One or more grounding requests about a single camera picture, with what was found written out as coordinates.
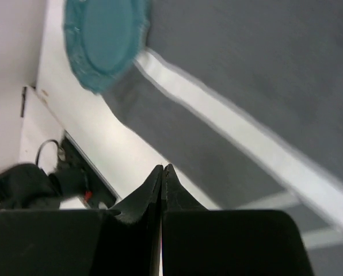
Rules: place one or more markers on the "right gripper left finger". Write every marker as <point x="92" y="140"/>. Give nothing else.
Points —
<point x="129" y="231"/>

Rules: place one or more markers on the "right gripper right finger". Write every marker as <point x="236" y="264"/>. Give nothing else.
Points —
<point x="198" y="241"/>

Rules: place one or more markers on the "grey cloth placemat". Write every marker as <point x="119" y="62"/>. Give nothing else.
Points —
<point x="245" y="98"/>

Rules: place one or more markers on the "teal scalloped plate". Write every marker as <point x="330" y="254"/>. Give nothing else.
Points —
<point x="103" y="38"/>

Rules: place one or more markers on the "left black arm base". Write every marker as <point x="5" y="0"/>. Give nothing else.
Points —
<point x="27" y="186"/>

